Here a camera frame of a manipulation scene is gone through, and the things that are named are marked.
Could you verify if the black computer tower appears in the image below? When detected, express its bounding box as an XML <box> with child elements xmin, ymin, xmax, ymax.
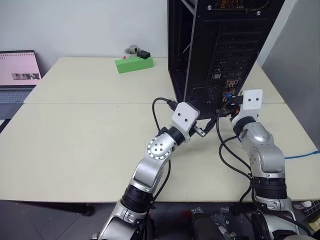
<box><xmin>166</xmin><ymin>0</ymin><xmax>286</xmax><ymax>121</ymax></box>

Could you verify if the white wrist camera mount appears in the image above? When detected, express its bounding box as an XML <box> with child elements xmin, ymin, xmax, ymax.
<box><xmin>170</xmin><ymin>101</ymin><xmax>201</xmax><ymax>144</ymax></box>
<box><xmin>239</xmin><ymin>88</ymin><xmax>264</xmax><ymax>119</ymax></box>

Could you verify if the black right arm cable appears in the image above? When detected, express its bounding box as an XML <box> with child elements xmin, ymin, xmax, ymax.
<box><xmin>215</xmin><ymin>107</ymin><xmax>258</xmax><ymax>205</ymax></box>

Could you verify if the open laptop with pink screen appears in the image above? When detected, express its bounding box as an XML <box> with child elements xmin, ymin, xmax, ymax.
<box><xmin>0</xmin><ymin>49</ymin><xmax>43</xmax><ymax>133</ymax></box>

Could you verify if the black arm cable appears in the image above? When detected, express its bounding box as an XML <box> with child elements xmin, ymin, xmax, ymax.
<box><xmin>215</xmin><ymin>107</ymin><xmax>258</xmax><ymax>205</ymax></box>
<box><xmin>141</xmin><ymin>97</ymin><xmax>182</xmax><ymax>240</ymax></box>

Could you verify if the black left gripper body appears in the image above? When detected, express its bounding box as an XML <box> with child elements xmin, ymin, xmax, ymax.
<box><xmin>188</xmin><ymin>109</ymin><xmax>208</xmax><ymax>138</ymax></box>

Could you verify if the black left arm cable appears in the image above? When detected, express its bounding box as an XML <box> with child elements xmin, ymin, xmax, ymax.
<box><xmin>141</xmin><ymin>97</ymin><xmax>182</xmax><ymax>240</ymax></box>

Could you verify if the white gridded object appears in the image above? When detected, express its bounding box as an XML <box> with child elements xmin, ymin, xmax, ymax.
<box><xmin>291</xmin><ymin>199</ymin><xmax>320</xmax><ymax>224</ymax></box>

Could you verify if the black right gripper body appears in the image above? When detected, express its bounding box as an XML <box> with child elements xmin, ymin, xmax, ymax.
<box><xmin>224</xmin><ymin>100</ymin><xmax>245</xmax><ymax>120</ymax></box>

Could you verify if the small black box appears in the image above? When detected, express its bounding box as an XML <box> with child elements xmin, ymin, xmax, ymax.
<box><xmin>137</xmin><ymin>50</ymin><xmax>152</xmax><ymax>61</ymax></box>

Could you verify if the dark rounded shape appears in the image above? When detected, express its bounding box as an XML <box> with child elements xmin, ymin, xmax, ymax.
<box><xmin>191</xmin><ymin>211</ymin><xmax>227</xmax><ymax>240</ymax></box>

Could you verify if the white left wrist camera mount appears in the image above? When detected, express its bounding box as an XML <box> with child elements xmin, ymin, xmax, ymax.
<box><xmin>170</xmin><ymin>101</ymin><xmax>201</xmax><ymax>144</ymax></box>

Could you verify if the green rectangular box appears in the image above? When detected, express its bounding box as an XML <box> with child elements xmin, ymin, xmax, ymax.
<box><xmin>114</xmin><ymin>56</ymin><xmax>154</xmax><ymax>75</ymax></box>

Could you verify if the blue ethernet cable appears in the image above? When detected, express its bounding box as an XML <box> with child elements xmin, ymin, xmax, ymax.
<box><xmin>223</xmin><ymin>92</ymin><xmax>320</xmax><ymax>161</ymax></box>

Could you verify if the black table leg caster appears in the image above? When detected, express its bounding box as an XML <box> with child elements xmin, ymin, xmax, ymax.
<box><xmin>81</xmin><ymin>203</ymin><xmax>96</xmax><ymax>217</ymax></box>

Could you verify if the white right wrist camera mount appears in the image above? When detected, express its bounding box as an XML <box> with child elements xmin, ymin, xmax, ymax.
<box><xmin>239</xmin><ymin>88</ymin><xmax>264</xmax><ymax>119</ymax></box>

